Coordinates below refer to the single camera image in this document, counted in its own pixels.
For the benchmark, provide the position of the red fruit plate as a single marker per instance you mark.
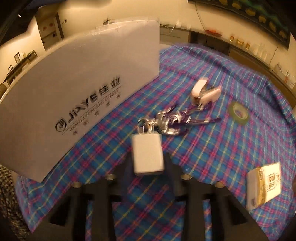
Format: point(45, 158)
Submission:
point(213, 33)

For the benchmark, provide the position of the white foam storage box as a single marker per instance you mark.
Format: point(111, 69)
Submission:
point(67, 91)

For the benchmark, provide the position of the blue plaid tablecloth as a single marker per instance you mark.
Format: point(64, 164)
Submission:
point(224, 151)

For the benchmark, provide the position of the white stapler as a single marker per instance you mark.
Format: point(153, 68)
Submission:
point(201, 95)

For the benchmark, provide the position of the patterned left sleeve forearm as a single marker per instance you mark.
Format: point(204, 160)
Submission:
point(13, 225)

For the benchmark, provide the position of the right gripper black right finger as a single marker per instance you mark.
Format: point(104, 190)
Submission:
point(229, 219)

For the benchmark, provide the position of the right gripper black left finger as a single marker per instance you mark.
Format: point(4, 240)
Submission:
point(67, 219)

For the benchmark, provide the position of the purple silver action figure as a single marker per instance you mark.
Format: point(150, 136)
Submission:
point(170, 123)

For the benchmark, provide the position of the white USB charger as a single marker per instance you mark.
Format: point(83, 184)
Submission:
point(147, 152)

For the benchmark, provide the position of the green tape roll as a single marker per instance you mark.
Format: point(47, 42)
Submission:
point(239, 113)

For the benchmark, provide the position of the dark wall tapestry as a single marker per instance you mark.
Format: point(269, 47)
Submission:
point(259, 12)

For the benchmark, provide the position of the white tissue pack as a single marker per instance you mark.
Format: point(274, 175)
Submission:
point(262, 185)

